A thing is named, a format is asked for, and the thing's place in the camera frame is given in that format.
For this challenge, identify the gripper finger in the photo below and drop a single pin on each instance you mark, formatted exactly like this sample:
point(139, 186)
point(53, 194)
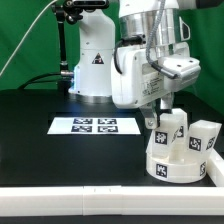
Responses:
point(150, 115)
point(166, 103)

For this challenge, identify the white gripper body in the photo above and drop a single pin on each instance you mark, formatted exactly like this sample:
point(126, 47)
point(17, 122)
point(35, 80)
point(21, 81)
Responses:
point(134, 81)

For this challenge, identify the white round stool seat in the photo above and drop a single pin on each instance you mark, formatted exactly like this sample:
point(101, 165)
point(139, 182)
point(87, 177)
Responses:
point(177, 167)

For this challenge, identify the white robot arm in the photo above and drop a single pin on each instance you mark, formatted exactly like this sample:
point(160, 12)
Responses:
point(151, 61)

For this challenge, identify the white marker sheet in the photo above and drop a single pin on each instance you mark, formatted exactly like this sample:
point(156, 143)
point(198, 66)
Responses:
point(93, 126)

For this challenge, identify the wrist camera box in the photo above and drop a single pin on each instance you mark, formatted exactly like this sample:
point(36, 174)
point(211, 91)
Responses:
point(185, 69)

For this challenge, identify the white right barrier rail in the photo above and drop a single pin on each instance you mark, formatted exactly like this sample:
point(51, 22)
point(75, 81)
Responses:
point(215, 168)

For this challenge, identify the white barrier rail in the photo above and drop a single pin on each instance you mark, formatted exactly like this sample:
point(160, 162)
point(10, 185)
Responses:
point(215, 168)
point(111, 200)

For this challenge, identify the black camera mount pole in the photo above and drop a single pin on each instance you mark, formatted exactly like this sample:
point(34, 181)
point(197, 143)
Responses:
point(62, 40)

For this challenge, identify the white front barrier rail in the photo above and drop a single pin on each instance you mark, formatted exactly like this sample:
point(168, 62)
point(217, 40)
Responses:
point(111, 200)

